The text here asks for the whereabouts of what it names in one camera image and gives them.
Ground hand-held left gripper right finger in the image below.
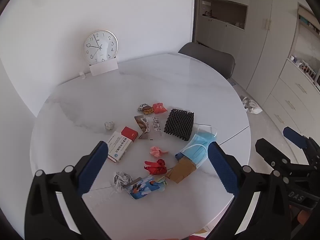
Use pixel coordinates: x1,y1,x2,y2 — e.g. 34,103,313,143
207,141,293,240

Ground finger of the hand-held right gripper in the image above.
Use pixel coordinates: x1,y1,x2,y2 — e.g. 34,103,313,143
283,127,320,165
255,138,313,176

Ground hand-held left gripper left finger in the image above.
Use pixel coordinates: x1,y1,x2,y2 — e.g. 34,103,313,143
24,141,110,240

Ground red paper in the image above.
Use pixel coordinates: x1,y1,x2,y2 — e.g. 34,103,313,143
144,159,167,175

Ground pink paper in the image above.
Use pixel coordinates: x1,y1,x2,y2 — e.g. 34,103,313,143
150,146,169,158

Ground crumpled newspaper ball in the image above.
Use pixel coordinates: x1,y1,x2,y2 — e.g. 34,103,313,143
111,171,134,193

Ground blue face mask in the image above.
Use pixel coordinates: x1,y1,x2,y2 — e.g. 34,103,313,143
175,124,218,169

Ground white medicine box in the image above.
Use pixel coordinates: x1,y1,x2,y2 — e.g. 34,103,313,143
107,131,134,164

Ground beige drawer unit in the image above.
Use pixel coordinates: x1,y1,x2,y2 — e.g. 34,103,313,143
262,59,320,153

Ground brown cardboard sleeve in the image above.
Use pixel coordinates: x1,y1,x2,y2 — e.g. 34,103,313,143
166,156,197,184

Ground white bag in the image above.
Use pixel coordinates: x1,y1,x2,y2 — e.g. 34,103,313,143
241,96,263,115

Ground small red box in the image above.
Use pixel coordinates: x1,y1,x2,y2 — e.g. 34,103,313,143
121,126,139,142

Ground bird print packet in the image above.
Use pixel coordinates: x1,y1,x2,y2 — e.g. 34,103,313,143
124,175,167,200

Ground black foam mesh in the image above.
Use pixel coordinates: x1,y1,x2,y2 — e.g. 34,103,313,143
164,108,195,142

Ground brown snack wrapper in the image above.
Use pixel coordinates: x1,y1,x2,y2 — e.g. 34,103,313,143
134,115,150,140

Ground dark snack wrapper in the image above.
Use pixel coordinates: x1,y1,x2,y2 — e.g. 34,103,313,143
137,104,153,115

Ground red-orange wrapper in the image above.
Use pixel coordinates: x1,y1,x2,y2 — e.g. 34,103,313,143
152,102,168,114

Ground beige wardrobe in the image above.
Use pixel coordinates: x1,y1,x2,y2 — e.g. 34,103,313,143
246,0,304,107

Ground grey chair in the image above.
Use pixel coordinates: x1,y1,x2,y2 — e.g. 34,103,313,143
178,42,236,79

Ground beige cabinet with niche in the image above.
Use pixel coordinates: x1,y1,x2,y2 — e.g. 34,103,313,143
193,0,250,90

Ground white wire rack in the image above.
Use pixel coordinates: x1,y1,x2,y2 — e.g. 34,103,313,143
299,59,317,81

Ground round white wall clock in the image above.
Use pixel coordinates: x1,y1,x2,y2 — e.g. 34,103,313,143
83,29,118,65

